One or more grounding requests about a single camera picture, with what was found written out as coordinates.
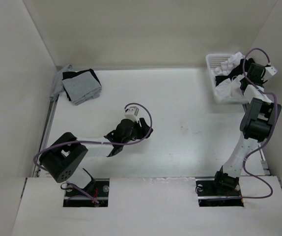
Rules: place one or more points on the white plastic basket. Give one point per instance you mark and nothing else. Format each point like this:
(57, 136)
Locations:
(213, 61)

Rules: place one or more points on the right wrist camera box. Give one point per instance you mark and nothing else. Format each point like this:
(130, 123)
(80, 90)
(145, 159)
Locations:
(270, 71)

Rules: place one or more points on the left metal table rail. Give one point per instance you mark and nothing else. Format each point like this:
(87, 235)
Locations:
(48, 124)

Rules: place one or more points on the light grey crumpled garment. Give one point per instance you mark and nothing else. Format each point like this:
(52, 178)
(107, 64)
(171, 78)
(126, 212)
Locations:
(57, 85)

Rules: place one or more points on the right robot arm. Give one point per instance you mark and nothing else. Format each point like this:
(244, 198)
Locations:
(257, 125)

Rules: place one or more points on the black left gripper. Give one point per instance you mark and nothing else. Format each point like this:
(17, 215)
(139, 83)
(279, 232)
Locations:
(143, 129)

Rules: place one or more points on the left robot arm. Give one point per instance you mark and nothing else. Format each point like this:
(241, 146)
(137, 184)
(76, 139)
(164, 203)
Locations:
(63, 159)

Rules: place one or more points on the pale pink garment in basket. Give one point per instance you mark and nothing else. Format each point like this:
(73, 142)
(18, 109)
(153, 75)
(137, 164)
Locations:
(227, 66)

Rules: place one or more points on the folded grey tank top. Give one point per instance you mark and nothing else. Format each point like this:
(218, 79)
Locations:
(82, 87)

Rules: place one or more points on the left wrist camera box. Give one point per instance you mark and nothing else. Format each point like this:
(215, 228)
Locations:
(131, 113)

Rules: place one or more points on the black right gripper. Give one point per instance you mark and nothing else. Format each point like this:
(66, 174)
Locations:
(262, 81)

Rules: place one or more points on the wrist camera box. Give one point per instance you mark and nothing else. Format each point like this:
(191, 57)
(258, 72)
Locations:
(270, 71)
(131, 113)

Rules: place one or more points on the white tank top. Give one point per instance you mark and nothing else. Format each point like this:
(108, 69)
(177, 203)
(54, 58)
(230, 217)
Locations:
(228, 91)

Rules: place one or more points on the black tank top in basket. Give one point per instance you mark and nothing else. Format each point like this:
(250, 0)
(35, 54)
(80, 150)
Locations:
(222, 75)

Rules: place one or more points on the folded black tank top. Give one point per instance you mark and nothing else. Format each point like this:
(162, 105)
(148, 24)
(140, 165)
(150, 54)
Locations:
(92, 75)

